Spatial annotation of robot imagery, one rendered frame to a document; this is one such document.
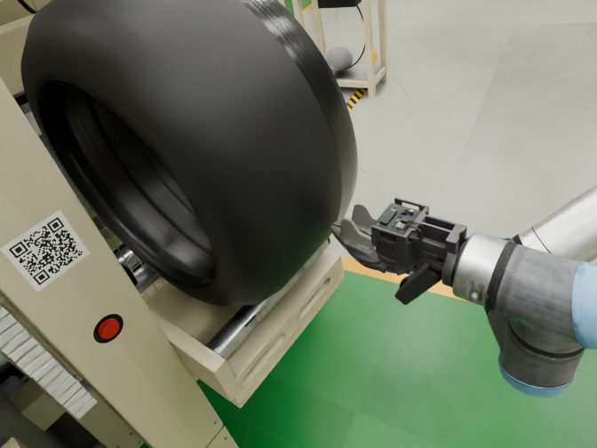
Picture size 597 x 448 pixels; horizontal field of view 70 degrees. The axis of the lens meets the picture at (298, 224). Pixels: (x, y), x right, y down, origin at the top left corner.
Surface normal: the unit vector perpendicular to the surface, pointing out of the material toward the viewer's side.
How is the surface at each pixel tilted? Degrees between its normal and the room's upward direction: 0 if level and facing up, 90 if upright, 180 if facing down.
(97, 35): 46
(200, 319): 0
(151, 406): 90
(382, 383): 0
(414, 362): 0
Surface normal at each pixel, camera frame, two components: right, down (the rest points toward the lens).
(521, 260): -0.29, -0.62
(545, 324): -0.59, 0.59
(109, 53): -0.26, 0.00
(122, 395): 0.79, 0.29
